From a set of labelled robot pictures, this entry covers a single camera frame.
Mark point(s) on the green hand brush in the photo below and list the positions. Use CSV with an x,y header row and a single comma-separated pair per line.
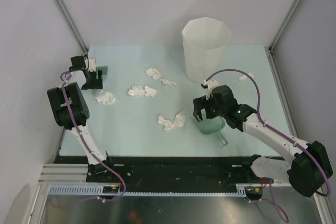
x,y
104,77

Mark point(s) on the right aluminium corner post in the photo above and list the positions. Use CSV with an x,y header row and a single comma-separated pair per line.
x,y
295,6

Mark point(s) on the green dustpan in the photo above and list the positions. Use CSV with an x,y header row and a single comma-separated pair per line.
x,y
212,128

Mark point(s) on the crumpled white paper near front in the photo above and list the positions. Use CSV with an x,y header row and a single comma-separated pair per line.
x,y
168,125

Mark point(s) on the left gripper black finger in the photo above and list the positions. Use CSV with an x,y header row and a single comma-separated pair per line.
x,y
93,83
97,74

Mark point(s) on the crumpled white paper far centre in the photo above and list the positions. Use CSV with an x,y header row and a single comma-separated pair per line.
x,y
153,73

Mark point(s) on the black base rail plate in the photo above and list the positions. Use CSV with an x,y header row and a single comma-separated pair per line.
x,y
174,175

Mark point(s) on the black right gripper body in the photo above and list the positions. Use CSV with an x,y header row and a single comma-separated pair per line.
x,y
213,110

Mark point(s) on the aluminium corner post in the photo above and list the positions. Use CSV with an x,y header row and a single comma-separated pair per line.
x,y
71,25
295,6

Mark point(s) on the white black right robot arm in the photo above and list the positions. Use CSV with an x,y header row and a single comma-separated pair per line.
x,y
305,166

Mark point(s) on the small crumpled white paper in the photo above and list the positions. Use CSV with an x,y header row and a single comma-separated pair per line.
x,y
167,82

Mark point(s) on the crumpled white paper right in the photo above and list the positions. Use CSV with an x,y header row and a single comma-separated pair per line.
x,y
246,76

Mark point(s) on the right aluminium side rail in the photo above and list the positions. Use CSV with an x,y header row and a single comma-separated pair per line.
x,y
282,93

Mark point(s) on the aluminium frame crossbar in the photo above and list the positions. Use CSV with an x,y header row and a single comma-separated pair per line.
x,y
68,174

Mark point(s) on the left aluminium corner post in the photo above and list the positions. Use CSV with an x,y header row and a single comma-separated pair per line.
x,y
71,25

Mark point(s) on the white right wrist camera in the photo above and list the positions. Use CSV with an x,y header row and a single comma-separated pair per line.
x,y
209,86

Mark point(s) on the crumpled white paper middle left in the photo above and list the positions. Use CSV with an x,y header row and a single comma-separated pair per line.
x,y
140,90

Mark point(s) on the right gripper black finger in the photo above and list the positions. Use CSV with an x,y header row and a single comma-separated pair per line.
x,y
199,114
199,103

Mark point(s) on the white plastic waste bin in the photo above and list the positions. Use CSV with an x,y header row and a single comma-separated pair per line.
x,y
204,42

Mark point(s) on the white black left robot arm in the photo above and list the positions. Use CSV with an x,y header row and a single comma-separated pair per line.
x,y
71,111

